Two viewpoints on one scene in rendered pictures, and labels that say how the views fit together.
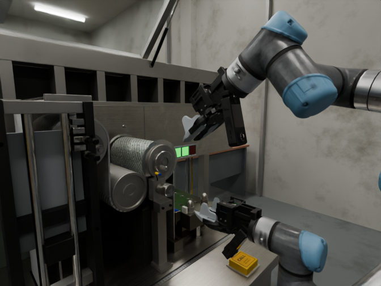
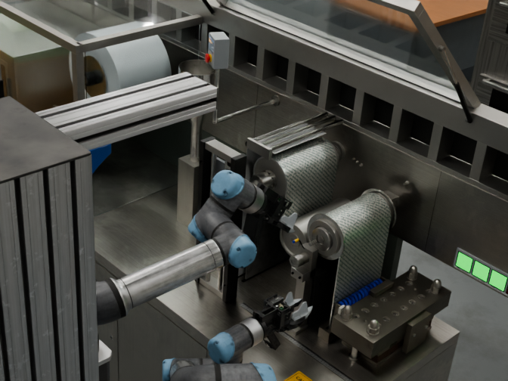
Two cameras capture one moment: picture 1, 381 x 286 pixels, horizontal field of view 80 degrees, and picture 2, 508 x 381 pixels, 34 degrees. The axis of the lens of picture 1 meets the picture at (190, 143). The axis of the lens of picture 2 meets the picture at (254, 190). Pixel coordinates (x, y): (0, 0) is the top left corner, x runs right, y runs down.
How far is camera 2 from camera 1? 2.39 m
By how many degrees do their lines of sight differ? 85
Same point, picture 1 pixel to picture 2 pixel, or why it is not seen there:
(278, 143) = not seen: outside the picture
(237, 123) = (247, 229)
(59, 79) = (357, 103)
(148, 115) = (445, 187)
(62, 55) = (364, 80)
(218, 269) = (291, 367)
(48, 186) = not seen: hidden behind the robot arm
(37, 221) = not seen: hidden behind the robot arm
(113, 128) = (394, 178)
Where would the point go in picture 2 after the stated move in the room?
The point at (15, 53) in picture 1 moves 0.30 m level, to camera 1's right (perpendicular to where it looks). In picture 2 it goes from (332, 71) to (337, 109)
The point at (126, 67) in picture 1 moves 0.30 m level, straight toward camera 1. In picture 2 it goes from (429, 111) to (334, 115)
